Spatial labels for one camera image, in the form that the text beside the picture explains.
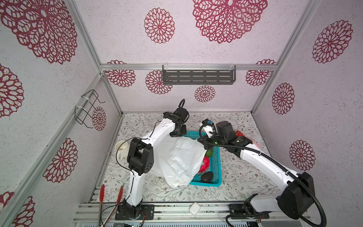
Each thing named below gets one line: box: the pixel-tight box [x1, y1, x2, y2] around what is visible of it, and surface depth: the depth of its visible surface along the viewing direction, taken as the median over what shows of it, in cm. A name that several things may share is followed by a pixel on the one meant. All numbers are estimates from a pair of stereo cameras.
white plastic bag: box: [147, 135, 207, 187], surface depth 80 cm
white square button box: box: [189, 201, 201, 216], surface depth 76 cm
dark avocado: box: [201, 171, 214, 184], surface depth 83 cm
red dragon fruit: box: [198, 155, 211, 174], surface depth 85 cm
